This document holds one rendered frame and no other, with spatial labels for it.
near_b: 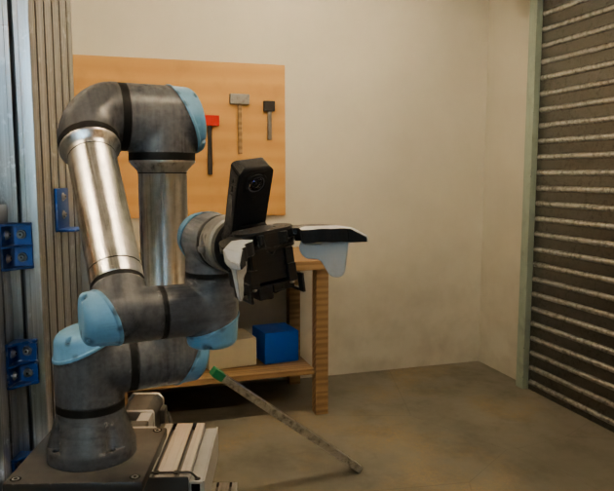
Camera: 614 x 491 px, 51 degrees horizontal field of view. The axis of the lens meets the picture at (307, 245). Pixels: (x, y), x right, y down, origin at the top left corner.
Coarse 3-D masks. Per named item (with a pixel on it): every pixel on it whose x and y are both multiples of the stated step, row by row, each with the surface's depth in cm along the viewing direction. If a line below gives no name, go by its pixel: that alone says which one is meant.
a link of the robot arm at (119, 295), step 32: (96, 96) 104; (64, 128) 101; (96, 128) 101; (64, 160) 103; (96, 160) 98; (96, 192) 95; (96, 224) 92; (128, 224) 94; (96, 256) 89; (128, 256) 90; (96, 288) 87; (128, 288) 86; (160, 288) 89; (96, 320) 83; (128, 320) 84; (160, 320) 87
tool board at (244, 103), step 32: (96, 64) 356; (128, 64) 360; (160, 64) 366; (192, 64) 371; (224, 64) 376; (256, 64) 382; (224, 96) 378; (256, 96) 384; (224, 128) 380; (256, 128) 386; (128, 160) 366; (224, 160) 382; (128, 192) 368; (192, 192) 379; (224, 192) 384
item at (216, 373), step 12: (216, 372) 256; (228, 384) 258; (240, 384) 263; (252, 396) 262; (264, 408) 265; (276, 408) 269; (288, 420) 269; (300, 432) 271; (312, 432) 278; (324, 444) 275; (336, 456) 278; (348, 456) 285; (360, 468) 283
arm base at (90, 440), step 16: (64, 416) 108; (80, 416) 107; (96, 416) 108; (112, 416) 110; (128, 416) 115; (64, 432) 108; (80, 432) 107; (96, 432) 108; (112, 432) 110; (128, 432) 113; (48, 448) 110; (64, 448) 107; (80, 448) 107; (96, 448) 107; (112, 448) 110; (128, 448) 111; (64, 464) 107; (80, 464) 107; (96, 464) 107; (112, 464) 109
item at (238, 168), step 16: (240, 160) 74; (256, 160) 75; (240, 176) 73; (256, 176) 74; (272, 176) 76; (240, 192) 74; (256, 192) 75; (240, 208) 76; (256, 208) 77; (224, 224) 79; (240, 224) 77
